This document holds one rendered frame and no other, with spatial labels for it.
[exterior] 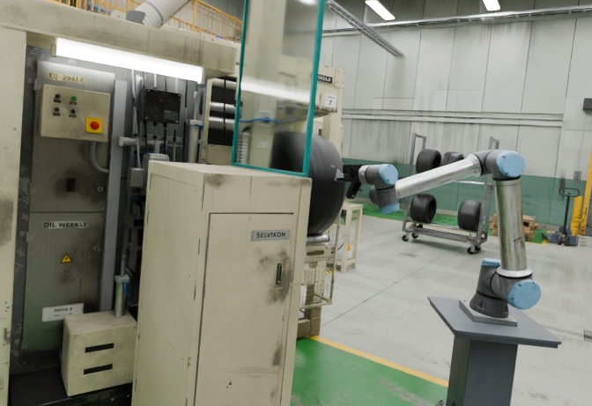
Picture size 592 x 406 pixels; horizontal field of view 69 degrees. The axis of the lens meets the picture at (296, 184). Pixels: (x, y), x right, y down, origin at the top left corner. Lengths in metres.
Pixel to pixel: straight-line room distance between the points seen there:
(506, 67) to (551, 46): 1.14
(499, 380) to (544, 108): 11.24
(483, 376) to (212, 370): 1.50
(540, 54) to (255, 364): 12.73
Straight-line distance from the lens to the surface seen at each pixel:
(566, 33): 13.76
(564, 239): 10.54
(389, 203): 1.94
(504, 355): 2.53
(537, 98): 13.42
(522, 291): 2.27
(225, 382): 1.52
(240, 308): 1.44
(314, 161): 2.15
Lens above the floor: 1.34
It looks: 4 degrees down
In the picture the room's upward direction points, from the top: 5 degrees clockwise
